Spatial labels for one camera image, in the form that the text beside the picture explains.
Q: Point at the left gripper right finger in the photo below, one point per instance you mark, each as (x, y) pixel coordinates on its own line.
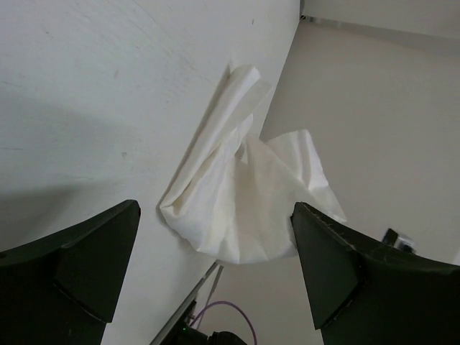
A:
(364, 291)

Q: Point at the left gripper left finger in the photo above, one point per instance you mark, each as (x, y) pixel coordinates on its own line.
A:
(64, 287)

